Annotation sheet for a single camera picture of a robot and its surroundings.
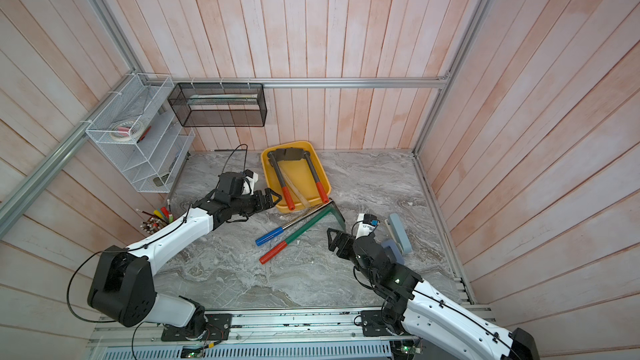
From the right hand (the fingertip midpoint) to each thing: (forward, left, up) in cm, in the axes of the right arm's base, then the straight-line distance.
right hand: (335, 232), depth 77 cm
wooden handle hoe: (+23, +16, -7) cm, 29 cm away
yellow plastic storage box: (+36, +17, -15) cm, 43 cm away
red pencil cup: (+6, +62, -3) cm, 62 cm away
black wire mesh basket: (+54, +49, +11) cm, 74 cm away
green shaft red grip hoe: (+17, +1, -13) cm, 21 cm away
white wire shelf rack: (+16, +59, +15) cm, 63 cm away
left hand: (+11, +21, 0) cm, 24 cm away
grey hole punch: (+5, -23, -10) cm, 26 cm away
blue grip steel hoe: (+7, +20, -13) cm, 25 cm away
